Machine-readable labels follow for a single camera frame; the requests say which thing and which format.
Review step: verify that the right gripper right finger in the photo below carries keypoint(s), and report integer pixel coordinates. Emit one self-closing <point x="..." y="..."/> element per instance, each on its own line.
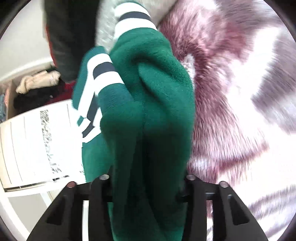
<point x="232" y="220"/>

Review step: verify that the white wardrobe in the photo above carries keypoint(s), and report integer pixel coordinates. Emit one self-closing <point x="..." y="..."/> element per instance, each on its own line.
<point x="40" y="154"/>

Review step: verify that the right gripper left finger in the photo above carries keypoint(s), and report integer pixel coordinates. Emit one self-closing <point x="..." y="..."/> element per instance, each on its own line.
<point x="63" y="219"/>

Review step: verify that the green striped sweatshirt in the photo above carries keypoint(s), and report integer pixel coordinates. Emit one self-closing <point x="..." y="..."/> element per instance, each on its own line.
<point x="136" y="113"/>

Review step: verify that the floral plush bed blanket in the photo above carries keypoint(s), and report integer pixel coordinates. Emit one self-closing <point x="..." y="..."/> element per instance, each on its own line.
<point x="240" y="57"/>

